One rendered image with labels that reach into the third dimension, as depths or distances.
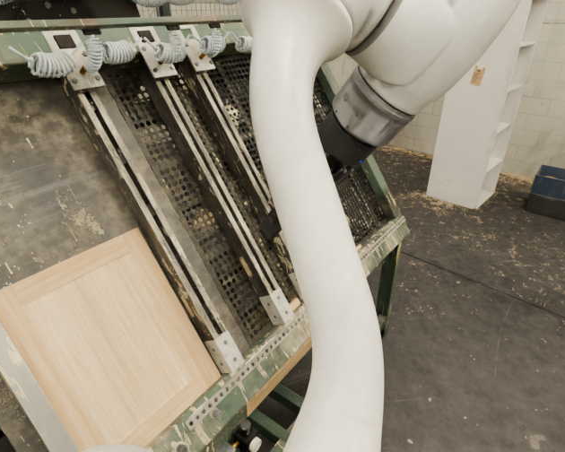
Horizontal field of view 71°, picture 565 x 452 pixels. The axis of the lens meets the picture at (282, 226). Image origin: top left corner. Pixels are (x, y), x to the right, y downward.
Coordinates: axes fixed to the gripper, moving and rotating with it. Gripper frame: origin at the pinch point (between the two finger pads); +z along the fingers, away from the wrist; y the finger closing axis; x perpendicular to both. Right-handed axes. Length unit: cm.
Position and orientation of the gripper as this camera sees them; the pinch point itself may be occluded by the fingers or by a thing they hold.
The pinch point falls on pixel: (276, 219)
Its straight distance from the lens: 63.1
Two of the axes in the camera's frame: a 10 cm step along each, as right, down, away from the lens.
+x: 5.0, 8.0, -3.3
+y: -7.0, 1.5, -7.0
